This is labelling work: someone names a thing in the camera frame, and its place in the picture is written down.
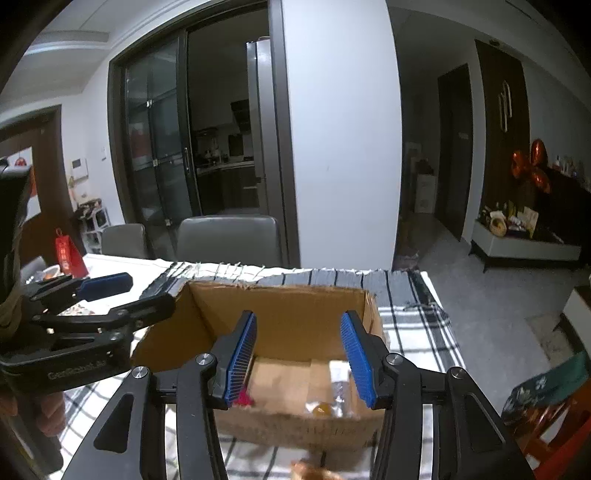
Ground silver black snack bar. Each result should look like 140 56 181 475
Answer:
329 360 353 418

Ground glass bowl with snacks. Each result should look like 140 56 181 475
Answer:
23 265 63 284

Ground person's left hand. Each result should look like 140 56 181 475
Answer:
0 392 66 437

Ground red gift bag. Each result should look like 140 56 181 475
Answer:
55 228 88 278

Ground grey dining chair left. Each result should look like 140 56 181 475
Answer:
101 223 149 259

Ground grey dining chair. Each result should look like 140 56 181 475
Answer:
176 215 283 267
101 223 149 259

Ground red wooden chair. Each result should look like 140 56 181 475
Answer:
514 387 590 479

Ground green cloth on chair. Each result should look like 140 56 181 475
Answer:
501 351 590 426

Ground pink snack packet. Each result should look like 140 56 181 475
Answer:
232 388 254 407

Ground black white plaid tablecloth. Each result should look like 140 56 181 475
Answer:
48 262 466 479

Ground red fu door poster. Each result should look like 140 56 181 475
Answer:
8 147 34 222

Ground grey dining chair right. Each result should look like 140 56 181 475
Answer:
176 215 283 267

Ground amber jelly cup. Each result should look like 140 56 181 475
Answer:
305 401 332 418

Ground orange snack packet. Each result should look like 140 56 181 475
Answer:
290 461 344 480

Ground brown cardboard box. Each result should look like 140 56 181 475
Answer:
131 281 384 450

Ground white low tv cabinet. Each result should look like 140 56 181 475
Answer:
470 222 581 273

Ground dark glass sliding door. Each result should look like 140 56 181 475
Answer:
107 1 301 267

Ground red foil balloons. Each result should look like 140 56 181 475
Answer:
511 139 551 193

